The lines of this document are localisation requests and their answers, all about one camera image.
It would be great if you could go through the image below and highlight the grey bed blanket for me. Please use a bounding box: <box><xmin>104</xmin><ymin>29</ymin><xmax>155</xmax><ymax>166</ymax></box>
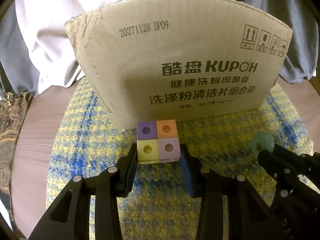
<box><xmin>0</xmin><ymin>0</ymin><xmax>317</xmax><ymax>97</ymax></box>

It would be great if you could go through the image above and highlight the teal foam ring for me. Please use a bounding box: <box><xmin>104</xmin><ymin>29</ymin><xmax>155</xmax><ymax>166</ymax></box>
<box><xmin>249</xmin><ymin>130</ymin><xmax>275</xmax><ymax>158</ymax></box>

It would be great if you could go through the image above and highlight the white bed sheet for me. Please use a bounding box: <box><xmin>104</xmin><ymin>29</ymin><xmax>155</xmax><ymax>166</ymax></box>
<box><xmin>15</xmin><ymin>0</ymin><xmax>120</xmax><ymax>94</ymax></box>

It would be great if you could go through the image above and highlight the cardboard box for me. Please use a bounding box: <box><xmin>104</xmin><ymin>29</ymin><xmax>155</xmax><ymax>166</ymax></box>
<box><xmin>65</xmin><ymin>0</ymin><xmax>293</xmax><ymax>129</ymax></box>

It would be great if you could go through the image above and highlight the yellow blue plaid mat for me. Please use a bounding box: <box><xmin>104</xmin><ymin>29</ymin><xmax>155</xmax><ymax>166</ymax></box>
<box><xmin>46</xmin><ymin>79</ymin><xmax>313</xmax><ymax>239</ymax></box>

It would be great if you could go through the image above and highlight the colourful four cube block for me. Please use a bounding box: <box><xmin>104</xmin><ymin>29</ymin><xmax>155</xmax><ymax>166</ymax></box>
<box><xmin>136</xmin><ymin>120</ymin><xmax>181</xmax><ymax>164</ymax></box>

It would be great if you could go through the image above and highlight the brown patterned cloth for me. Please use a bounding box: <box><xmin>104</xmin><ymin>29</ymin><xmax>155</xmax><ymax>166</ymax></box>
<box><xmin>0</xmin><ymin>91</ymin><xmax>34</xmax><ymax>198</ymax></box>

